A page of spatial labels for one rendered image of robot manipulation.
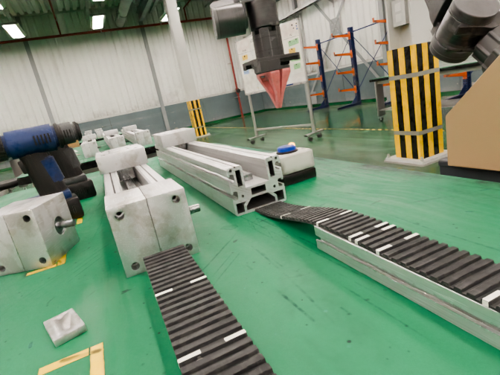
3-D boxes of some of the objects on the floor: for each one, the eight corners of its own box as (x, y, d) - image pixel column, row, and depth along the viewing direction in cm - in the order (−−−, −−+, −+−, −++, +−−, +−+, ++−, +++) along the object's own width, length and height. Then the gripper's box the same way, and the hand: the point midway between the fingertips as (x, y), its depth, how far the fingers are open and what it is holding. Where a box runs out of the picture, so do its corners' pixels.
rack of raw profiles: (306, 111, 1178) (295, 43, 1122) (328, 106, 1210) (318, 39, 1154) (379, 107, 881) (369, 13, 825) (405, 100, 913) (397, 9, 857)
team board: (247, 145, 696) (226, 42, 646) (264, 139, 728) (245, 40, 678) (309, 142, 586) (289, 17, 537) (326, 135, 618) (309, 17, 569)
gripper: (248, 27, 64) (264, 112, 68) (296, 21, 68) (308, 102, 72) (235, 36, 70) (250, 113, 74) (279, 30, 74) (292, 104, 78)
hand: (278, 103), depth 73 cm, fingers closed
